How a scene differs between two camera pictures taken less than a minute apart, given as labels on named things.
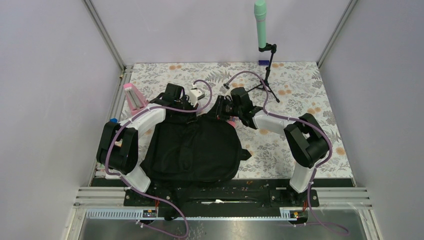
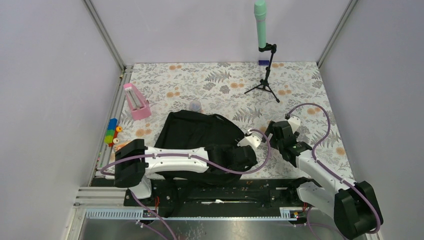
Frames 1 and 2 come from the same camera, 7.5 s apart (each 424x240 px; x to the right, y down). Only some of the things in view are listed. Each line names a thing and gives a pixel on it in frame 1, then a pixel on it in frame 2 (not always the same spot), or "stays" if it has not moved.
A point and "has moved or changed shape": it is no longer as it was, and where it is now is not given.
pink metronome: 137,102 stays
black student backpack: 190,147 has moved or changed shape
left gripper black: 191,106 to 237,168
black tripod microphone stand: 264,85 stays
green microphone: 260,11 stays
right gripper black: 221,101 to 270,130
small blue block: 263,62 stays
